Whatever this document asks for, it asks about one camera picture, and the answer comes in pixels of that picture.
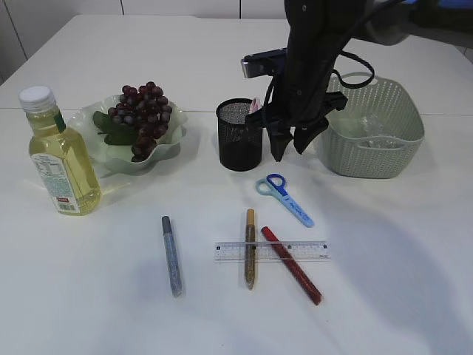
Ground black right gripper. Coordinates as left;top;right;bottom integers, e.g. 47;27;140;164
245;91;348;162

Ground blue capped scissors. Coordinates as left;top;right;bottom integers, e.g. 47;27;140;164
255;173;314;228

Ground clear plastic sheet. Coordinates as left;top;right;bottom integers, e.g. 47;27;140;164
358;115;401;149

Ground purple artificial grape bunch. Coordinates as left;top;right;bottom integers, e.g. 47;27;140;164
92;81;173;163

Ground yellow tea bottle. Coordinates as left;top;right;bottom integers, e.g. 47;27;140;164
18;85;101;216

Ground pink scissors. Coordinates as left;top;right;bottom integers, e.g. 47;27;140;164
248;98;262;115

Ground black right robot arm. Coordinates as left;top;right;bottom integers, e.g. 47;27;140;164
241;1;472;161

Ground black mesh pen holder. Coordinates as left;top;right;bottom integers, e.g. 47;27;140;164
216;98;263;172

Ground green plastic woven basket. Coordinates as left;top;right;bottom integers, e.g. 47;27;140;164
316;76;425;179

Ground gold glitter pen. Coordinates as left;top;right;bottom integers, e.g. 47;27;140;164
244;209;256;290

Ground clear plastic ruler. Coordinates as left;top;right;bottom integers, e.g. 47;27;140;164
214;241;331;263

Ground red glitter pen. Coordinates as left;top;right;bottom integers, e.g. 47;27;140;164
262;226;322;305

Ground silver glitter pen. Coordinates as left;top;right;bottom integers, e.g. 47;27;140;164
161;215;183;297

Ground green wavy glass plate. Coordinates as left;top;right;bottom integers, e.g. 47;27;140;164
68;95;187;175

